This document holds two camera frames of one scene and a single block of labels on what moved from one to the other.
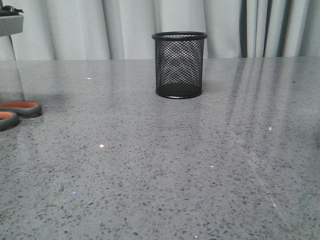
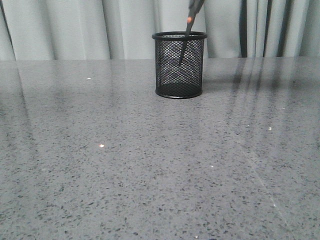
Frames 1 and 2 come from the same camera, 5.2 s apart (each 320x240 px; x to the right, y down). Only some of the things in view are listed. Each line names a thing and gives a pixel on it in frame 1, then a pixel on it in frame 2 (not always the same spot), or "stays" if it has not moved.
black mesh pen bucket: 179,63 stays
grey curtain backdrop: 123,29 stays
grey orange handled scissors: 10,112 → 194,6
